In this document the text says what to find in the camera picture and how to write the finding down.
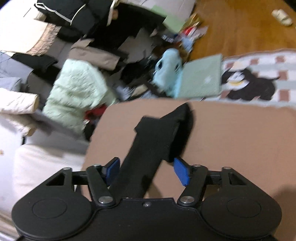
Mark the light green quilted jacket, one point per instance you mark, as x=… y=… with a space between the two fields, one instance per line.
x=79 y=88

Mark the red garment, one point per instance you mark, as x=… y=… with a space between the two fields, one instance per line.
x=95 y=114

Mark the light blue plush toy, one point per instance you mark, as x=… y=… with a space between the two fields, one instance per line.
x=168 y=72

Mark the black white-striped jacket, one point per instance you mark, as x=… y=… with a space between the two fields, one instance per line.
x=83 y=16

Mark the beige slipper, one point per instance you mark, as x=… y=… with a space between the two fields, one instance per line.
x=282 y=17

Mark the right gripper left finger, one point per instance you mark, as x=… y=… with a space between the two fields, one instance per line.
x=99 y=179

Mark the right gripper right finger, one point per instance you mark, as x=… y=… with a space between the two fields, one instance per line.
x=193 y=178

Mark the green laptop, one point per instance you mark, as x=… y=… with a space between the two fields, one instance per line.
x=200 y=78

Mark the black sweater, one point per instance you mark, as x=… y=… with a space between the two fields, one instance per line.
x=156 y=139

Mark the cartoon dog rug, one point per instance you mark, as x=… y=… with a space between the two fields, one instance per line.
x=262 y=78

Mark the white hanging blanket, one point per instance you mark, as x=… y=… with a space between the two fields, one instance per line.
x=27 y=162

